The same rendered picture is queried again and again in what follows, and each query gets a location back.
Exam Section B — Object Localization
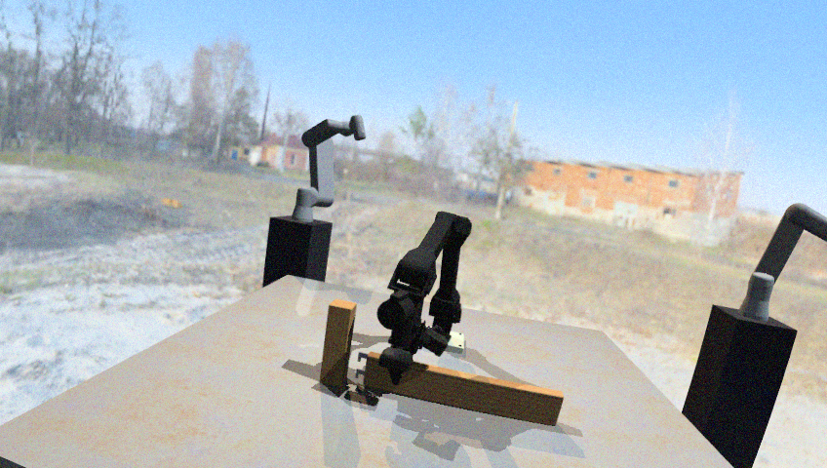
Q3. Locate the wooden post with slot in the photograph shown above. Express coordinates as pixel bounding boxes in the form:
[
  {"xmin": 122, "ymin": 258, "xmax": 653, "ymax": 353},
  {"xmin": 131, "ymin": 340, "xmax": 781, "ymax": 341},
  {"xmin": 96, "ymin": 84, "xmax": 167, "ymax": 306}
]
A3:
[{"xmin": 319, "ymin": 299, "xmax": 357, "ymax": 387}]

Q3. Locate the brown wooden rail with steel hooks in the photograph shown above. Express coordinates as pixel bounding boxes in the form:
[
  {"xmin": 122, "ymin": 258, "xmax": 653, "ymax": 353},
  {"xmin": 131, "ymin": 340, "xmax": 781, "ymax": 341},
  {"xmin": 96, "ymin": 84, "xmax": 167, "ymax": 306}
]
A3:
[{"xmin": 356, "ymin": 352, "xmax": 564, "ymax": 426}]

